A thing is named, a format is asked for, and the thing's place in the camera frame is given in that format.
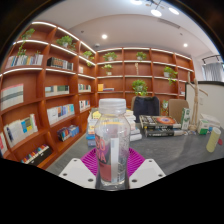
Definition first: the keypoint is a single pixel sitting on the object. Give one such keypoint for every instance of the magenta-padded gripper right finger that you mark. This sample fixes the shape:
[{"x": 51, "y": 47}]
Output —
[{"x": 146, "y": 171}]

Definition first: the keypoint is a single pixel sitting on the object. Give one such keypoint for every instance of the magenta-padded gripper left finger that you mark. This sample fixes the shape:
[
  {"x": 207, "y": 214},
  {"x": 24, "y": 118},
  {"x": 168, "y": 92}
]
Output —
[{"x": 78, "y": 171}]

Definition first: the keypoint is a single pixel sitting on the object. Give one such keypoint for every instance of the clear plastic drink bottle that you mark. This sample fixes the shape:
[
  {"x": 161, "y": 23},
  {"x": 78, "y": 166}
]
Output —
[{"x": 112, "y": 143}]

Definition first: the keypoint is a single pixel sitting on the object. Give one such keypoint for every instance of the dark book stack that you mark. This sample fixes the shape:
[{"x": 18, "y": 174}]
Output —
[{"x": 160, "y": 125}]

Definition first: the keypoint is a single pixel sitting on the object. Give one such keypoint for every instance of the dark blue chair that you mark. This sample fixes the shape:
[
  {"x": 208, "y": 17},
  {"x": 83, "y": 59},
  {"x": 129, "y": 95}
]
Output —
[{"x": 146, "y": 108}]

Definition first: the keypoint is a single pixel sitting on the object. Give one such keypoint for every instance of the green and white carton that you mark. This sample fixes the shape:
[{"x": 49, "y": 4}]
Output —
[{"x": 185, "y": 119}]

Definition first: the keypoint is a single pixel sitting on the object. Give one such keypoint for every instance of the tan chair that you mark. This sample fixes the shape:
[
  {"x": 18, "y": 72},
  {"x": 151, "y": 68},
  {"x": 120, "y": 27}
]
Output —
[{"x": 176, "y": 110}]

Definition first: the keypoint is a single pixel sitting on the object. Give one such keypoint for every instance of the green and white box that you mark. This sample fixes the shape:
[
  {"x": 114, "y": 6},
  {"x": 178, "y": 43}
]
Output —
[{"x": 202, "y": 127}]

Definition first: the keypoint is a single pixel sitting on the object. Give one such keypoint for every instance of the pale yellow printed mug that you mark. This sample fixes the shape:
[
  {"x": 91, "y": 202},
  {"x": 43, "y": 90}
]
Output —
[{"x": 213, "y": 140}]

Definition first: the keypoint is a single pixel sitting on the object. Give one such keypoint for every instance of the wooden artist mannequin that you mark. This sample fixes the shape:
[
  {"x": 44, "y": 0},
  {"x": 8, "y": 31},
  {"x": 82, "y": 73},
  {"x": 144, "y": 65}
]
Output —
[{"x": 195, "y": 106}]

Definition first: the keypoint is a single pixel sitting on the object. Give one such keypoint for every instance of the orange wooden shelf unit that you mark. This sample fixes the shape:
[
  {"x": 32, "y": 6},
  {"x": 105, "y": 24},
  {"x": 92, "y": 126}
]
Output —
[{"x": 56, "y": 83}]

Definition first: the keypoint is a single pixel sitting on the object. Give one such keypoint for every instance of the grey curtain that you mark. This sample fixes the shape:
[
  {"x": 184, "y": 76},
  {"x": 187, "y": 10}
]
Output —
[{"x": 212, "y": 71}]

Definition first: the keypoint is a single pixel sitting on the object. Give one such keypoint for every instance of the branched ceiling lamp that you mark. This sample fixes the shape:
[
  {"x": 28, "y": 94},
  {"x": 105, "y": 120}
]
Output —
[{"x": 155, "y": 12}]

